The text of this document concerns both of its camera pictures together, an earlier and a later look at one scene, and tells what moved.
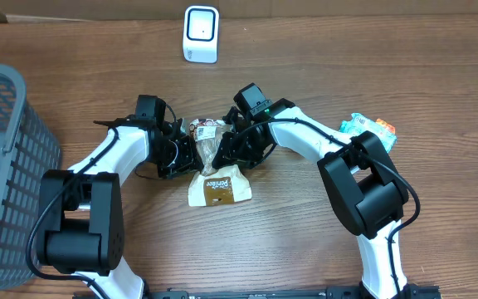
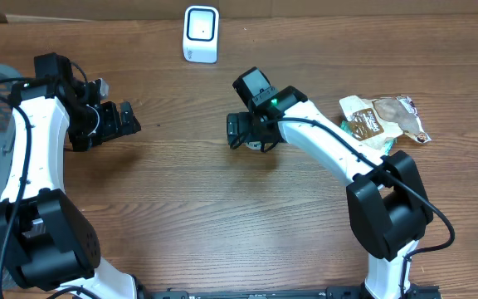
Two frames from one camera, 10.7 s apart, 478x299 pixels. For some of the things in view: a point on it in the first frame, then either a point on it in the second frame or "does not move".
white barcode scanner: (201, 31) does not move
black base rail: (412, 291) does not move
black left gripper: (189, 164) -> (114, 129)
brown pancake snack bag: (215, 186) -> (378, 120)
